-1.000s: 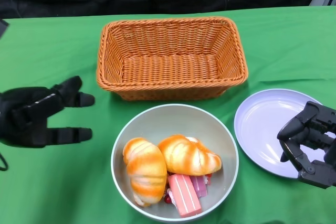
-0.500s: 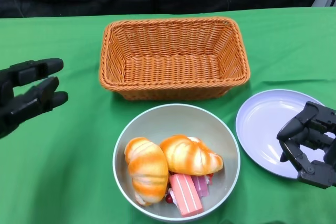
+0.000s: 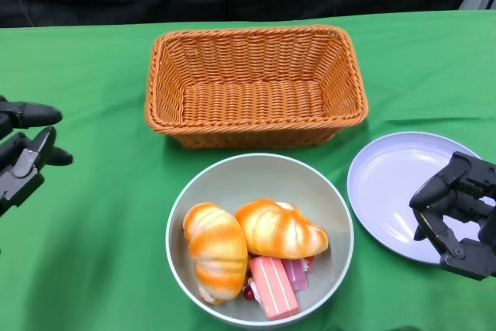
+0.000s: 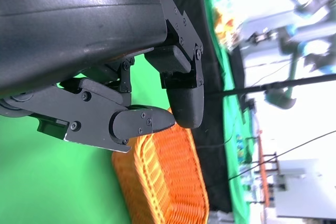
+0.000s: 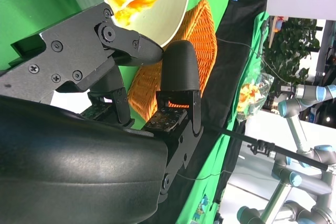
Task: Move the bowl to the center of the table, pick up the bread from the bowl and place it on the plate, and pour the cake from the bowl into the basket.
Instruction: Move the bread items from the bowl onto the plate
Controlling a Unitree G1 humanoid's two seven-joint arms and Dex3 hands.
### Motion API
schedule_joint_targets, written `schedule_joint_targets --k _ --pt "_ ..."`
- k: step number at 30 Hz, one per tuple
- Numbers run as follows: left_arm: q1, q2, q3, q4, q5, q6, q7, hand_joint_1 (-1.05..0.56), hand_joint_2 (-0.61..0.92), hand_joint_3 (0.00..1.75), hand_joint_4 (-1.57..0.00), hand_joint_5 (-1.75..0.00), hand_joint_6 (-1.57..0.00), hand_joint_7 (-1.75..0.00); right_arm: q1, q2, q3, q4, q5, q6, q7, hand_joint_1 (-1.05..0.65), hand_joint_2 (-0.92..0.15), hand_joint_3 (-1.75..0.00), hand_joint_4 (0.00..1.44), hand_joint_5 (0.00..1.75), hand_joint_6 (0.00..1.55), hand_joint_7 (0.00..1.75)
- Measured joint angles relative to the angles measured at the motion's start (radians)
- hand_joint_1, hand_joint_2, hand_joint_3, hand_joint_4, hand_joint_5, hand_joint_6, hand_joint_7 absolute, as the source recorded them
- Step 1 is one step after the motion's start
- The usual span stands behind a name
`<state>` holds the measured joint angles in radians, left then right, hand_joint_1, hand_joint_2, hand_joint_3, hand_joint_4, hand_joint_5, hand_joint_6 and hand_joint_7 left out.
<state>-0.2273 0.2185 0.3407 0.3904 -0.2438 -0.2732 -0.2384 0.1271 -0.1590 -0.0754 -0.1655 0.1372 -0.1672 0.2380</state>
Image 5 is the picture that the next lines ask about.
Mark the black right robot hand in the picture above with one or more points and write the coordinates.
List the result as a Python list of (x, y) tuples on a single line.
[(78, 161)]

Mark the grey round bowl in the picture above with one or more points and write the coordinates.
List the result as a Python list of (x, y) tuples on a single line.
[(162, 19)]

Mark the orange wicker basket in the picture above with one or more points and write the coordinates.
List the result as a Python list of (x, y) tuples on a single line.
[(202, 40)]

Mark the clear bag of bread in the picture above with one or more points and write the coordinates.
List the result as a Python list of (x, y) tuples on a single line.
[(252, 95)]

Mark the green cloth with cartoon print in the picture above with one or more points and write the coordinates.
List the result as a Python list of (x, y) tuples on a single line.
[(225, 161)]

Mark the green tablecloth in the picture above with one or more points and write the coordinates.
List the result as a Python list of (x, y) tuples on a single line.
[(31, 3)]

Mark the black backdrop curtain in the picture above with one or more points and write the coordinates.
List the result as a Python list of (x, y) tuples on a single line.
[(231, 51)]

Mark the black boom pole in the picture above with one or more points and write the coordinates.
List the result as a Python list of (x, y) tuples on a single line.
[(288, 153)]

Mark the green leafy plant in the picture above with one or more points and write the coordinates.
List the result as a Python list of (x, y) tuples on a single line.
[(288, 51)]

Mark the grey building pillar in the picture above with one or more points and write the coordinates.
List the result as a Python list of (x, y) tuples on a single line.
[(325, 48)]

